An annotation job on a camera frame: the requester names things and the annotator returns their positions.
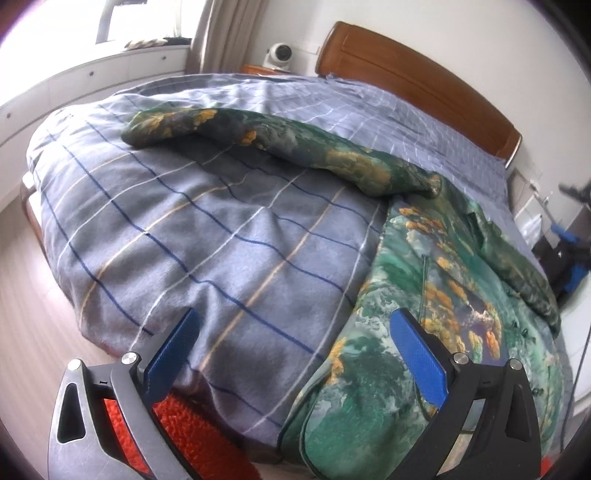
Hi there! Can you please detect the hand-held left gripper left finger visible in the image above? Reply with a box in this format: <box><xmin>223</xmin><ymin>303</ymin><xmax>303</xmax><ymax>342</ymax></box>
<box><xmin>47</xmin><ymin>307</ymin><xmax>204</xmax><ymax>480</ymax></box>

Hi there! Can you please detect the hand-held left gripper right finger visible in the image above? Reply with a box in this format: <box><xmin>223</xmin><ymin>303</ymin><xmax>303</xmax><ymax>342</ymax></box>
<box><xmin>390</xmin><ymin>308</ymin><xmax>543</xmax><ymax>480</ymax></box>

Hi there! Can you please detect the green printed garment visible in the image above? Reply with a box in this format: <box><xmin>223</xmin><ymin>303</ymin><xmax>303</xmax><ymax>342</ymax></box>
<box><xmin>121</xmin><ymin>107</ymin><xmax>575</xmax><ymax>480</ymax></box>

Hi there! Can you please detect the orange shaggy mat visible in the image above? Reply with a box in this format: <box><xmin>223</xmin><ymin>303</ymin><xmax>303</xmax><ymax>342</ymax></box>
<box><xmin>102</xmin><ymin>392</ymin><xmax>259</xmax><ymax>480</ymax></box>

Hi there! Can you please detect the blue plaid blanket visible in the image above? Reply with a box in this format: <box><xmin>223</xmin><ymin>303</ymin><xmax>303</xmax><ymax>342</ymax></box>
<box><xmin>27</xmin><ymin>74</ymin><xmax>532</xmax><ymax>462</ymax></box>

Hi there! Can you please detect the black and blue jacket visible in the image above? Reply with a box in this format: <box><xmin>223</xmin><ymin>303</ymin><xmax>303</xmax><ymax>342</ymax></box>
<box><xmin>531</xmin><ymin>222</ymin><xmax>591</xmax><ymax>298</ymax></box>

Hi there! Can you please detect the wooden bed headboard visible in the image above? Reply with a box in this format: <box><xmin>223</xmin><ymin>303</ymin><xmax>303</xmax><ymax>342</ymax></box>
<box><xmin>315</xmin><ymin>21</ymin><xmax>522</xmax><ymax>169</ymax></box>

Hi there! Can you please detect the white window cabinet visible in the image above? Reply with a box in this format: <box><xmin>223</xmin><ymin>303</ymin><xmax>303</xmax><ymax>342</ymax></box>
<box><xmin>0</xmin><ymin>44</ymin><xmax>192</xmax><ymax>148</ymax></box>

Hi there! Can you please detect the wooden nightstand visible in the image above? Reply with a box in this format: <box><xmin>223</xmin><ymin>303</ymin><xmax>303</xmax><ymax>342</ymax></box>
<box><xmin>240</xmin><ymin>64</ymin><xmax>289</xmax><ymax>77</ymax></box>

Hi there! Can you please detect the beige curtain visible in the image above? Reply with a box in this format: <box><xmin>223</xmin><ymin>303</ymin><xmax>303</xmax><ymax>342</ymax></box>
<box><xmin>185</xmin><ymin>0</ymin><xmax>264</xmax><ymax>75</ymax></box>

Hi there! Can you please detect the white security camera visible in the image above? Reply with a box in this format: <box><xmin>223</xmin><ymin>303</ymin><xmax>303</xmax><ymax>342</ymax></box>
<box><xmin>262</xmin><ymin>42</ymin><xmax>294</xmax><ymax>72</ymax></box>

